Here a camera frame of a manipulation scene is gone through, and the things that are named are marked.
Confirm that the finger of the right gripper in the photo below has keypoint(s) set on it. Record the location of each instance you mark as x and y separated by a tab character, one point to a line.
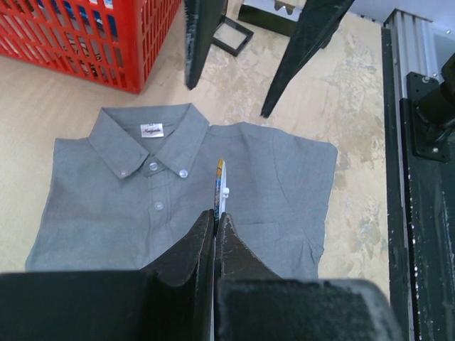
318	21
202	19

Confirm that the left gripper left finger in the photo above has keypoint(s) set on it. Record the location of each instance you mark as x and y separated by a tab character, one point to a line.
169	299

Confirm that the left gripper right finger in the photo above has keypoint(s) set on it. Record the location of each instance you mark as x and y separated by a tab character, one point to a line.
251	302

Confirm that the grey button shirt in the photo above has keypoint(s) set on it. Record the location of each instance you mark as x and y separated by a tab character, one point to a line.
118	201

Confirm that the yellow oval brooch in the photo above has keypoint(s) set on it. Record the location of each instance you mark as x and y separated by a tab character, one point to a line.
222	191

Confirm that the red plastic basket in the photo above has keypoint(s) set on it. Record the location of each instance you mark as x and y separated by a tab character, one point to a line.
114	43

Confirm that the white shirt label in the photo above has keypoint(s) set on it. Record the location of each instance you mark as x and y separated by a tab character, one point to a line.
151	131

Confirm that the black square frame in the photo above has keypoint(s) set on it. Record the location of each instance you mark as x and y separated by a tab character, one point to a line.
231	37

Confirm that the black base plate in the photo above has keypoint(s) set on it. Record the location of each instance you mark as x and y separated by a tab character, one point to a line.
420	220

